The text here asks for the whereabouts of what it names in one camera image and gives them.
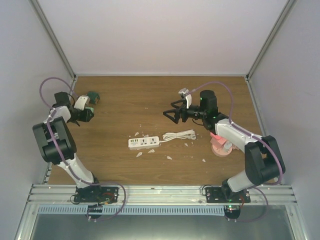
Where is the red pink charger plug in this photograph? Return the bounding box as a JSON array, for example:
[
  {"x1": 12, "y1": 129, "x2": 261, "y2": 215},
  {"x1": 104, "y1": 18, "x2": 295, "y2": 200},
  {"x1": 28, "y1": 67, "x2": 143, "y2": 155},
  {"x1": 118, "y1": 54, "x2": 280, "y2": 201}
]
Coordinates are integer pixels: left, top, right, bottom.
[{"x1": 210, "y1": 132, "x2": 222, "y2": 141}]

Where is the small grey white plug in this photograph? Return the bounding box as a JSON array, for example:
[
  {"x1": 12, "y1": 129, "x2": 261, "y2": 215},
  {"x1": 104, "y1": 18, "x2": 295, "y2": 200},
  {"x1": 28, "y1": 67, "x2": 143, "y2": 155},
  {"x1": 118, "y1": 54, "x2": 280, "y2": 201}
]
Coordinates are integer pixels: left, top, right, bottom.
[{"x1": 223, "y1": 141, "x2": 233, "y2": 152}]

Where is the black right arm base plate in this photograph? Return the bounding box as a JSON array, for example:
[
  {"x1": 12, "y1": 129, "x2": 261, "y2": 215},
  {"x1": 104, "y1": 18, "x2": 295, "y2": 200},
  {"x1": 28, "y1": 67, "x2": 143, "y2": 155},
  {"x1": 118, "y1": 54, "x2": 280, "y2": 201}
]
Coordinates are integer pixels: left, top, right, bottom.
[{"x1": 200, "y1": 185, "x2": 251, "y2": 204}]

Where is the light green plug adapter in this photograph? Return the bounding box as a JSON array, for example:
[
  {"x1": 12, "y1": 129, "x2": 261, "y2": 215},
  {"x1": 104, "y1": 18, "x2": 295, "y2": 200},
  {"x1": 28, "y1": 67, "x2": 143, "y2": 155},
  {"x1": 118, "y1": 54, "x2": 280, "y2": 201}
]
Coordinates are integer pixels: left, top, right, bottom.
[{"x1": 85, "y1": 107, "x2": 94, "y2": 114}]

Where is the white coiled power cord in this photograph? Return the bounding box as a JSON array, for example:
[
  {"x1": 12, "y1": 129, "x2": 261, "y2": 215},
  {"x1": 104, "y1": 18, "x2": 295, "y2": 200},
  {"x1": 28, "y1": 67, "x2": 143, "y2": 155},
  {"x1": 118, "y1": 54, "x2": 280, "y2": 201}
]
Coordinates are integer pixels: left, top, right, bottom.
[{"x1": 158, "y1": 129, "x2": 197, "y2": 144}]

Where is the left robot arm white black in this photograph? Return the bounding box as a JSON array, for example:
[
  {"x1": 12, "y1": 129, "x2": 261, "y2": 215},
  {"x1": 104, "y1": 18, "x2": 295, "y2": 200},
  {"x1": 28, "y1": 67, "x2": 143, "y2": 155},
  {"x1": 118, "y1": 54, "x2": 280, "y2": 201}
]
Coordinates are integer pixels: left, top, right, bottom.
[{"x1": 32, "y1": 91, "x2": 103, "y2": 202}]

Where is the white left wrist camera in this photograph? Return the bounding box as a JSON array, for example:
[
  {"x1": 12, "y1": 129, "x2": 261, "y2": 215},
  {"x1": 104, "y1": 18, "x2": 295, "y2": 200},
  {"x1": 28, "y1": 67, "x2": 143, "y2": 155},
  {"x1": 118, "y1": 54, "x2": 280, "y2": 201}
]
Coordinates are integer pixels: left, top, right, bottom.
[{"x1": 74, "y1": 95, "x2": 90, "y2": 111}]

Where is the slotted grey cable duct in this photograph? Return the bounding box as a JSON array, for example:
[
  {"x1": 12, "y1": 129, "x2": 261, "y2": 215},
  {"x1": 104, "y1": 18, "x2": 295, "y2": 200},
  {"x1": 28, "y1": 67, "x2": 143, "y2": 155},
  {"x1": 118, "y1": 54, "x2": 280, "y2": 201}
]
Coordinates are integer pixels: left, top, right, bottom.
[{"x1": 38, "y1": 204, "x2": 225, "y2": 216}]

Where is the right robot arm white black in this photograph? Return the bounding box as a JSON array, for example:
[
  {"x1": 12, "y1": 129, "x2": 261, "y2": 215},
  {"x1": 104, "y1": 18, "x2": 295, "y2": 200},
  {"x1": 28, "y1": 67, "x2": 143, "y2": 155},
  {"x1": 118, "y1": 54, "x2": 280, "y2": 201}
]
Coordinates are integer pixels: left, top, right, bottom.
[{"x1": 163, "y1": 88, "x2": 286, "y2": 203}]

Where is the white power strip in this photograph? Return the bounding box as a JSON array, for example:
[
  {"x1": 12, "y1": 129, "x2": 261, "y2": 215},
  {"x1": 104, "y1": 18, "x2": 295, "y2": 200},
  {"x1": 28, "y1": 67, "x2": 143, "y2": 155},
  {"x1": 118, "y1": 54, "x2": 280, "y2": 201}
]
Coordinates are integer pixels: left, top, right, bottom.
[{"x1": 128, "y1": 136, "x2": 160, "y2": 150}]

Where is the pink round socket tower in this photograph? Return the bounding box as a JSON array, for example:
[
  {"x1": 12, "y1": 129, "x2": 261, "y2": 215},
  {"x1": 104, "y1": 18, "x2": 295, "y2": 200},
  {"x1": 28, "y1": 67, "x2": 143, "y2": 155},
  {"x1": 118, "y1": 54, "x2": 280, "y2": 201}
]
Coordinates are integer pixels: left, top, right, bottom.
[{"x1": 210, "y1": 137, "x2": 239, "y2": 157}]

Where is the dark green cube plug adapter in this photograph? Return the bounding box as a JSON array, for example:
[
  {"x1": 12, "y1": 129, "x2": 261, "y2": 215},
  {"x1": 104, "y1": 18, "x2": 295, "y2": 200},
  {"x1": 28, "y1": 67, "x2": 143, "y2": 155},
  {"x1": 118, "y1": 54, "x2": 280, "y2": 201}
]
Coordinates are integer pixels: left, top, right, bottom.
[{"x1": 86, "y1": 91, "x2": 101, "y2": 105}]

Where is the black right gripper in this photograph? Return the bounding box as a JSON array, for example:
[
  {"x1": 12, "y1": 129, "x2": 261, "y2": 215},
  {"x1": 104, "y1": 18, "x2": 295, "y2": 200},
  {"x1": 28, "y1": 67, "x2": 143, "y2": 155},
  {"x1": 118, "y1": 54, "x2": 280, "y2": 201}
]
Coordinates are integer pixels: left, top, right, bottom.
[{"x1": 163, "y1": 99, "x2": 207, "y2": 124}]

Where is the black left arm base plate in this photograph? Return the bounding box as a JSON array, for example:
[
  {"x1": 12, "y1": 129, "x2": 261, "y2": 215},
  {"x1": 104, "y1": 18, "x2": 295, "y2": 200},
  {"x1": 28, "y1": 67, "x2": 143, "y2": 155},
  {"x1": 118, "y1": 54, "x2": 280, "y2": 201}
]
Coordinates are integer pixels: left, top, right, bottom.
[{"x1": 69, "y1": 186, "x2": 119, "y2": 205}]

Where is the aluminium front rail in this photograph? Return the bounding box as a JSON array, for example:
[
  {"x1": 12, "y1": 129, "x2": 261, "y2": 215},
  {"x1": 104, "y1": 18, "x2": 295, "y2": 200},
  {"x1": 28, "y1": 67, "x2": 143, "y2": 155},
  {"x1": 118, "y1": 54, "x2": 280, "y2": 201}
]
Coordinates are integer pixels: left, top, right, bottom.
[{"x1": 27, "y1": 184, "x2": 297, "y2": 206}]

